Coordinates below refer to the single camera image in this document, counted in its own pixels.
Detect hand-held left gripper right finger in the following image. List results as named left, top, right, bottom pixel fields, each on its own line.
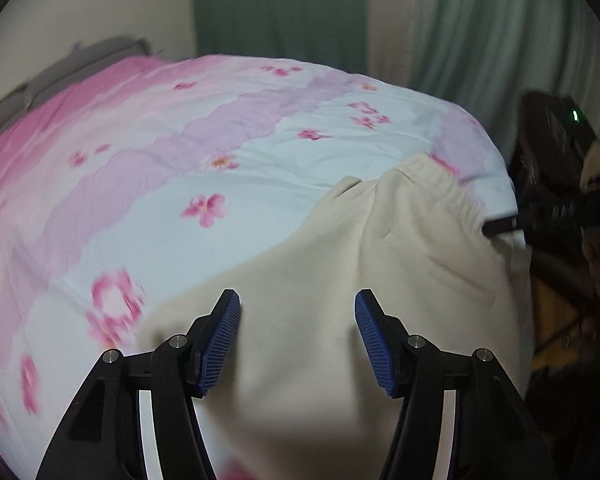
left=355, top=288, right=562, bottom=480

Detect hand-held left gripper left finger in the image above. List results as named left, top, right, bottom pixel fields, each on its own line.
left=35, top=288, right=241, bottom=480

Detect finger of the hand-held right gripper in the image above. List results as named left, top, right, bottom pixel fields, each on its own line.
left=482, top=215, right=526, bottom=237

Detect cream pants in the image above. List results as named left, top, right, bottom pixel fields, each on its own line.
left=137, top=154, right=537, bottom=480

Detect pale green curtain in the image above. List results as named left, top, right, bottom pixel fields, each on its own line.
left=414, top=0, right=600, bottom=161

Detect pink floral bed sheet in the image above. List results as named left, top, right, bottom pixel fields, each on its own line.
left=0, top=52, right=521, bottom=480

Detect dark green curtain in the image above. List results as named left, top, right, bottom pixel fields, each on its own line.
left=192, top=0, right=370, bottom=63

